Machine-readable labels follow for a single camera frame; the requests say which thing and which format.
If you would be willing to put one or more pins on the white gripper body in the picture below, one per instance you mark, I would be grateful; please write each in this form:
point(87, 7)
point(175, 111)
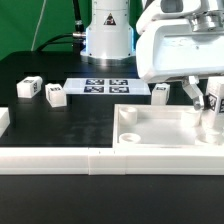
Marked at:
point(169, 49)

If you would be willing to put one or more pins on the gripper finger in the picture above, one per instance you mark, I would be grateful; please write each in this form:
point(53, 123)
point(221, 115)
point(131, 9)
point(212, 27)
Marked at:
point(190, 86)

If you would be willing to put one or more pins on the white square tabletop panel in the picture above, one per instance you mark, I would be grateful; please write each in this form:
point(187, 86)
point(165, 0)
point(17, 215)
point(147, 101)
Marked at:
point(163, 126)

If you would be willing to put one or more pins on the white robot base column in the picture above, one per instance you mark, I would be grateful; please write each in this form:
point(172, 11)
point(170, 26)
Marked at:
point(109, 37)

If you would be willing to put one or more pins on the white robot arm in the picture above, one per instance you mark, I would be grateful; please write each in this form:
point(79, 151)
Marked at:
point(203, 16)

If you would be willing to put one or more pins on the white obstacle fence wall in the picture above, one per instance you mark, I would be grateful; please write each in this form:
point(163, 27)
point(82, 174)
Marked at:
point(200, 160)

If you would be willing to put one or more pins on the white marker base plate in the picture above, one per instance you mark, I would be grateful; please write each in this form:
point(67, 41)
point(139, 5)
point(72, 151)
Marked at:
point(106, 86)

